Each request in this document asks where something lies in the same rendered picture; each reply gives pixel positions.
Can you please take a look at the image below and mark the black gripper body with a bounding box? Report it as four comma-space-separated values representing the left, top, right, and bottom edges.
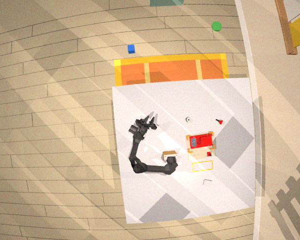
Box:
135, 119, 157, 134

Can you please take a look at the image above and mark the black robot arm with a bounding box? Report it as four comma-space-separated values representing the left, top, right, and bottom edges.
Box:
128, 125, 178, 175

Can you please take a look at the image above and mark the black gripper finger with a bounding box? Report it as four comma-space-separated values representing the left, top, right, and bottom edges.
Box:
140, 115, 149, 125
149, 117, 155, 127

